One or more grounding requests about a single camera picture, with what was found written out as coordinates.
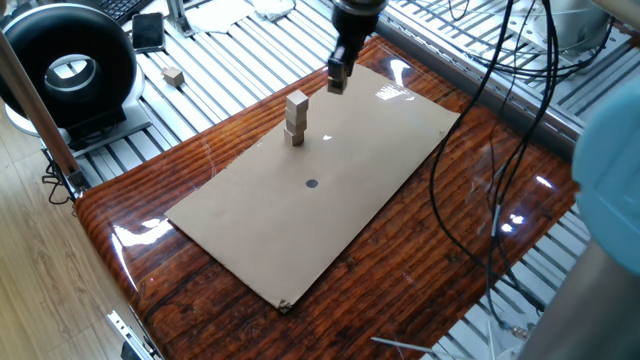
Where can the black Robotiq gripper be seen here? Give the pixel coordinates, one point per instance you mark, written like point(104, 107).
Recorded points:
point(357, 22)

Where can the white crumpled sheet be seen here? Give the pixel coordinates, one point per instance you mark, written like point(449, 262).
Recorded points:
point(220, 15)

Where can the black smartphone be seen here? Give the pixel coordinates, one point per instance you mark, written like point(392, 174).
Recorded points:
point(148, 32)

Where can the brown cardboard sheet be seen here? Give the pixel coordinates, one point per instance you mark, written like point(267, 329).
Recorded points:
point(250, 240)

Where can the black computer keyboard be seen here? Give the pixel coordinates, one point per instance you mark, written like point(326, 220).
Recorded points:
point(120, 7)

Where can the clear adhesive tape strip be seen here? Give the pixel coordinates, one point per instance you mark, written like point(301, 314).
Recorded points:
point(286, 306)

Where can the glossy brown wooden board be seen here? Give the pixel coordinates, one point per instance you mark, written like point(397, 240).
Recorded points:
point(200, 310)

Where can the small aluminium bracket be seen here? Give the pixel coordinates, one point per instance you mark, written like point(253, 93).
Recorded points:
point(177, 20)

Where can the metal drawer rail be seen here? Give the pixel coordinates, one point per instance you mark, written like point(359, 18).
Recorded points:
point(130, 335)

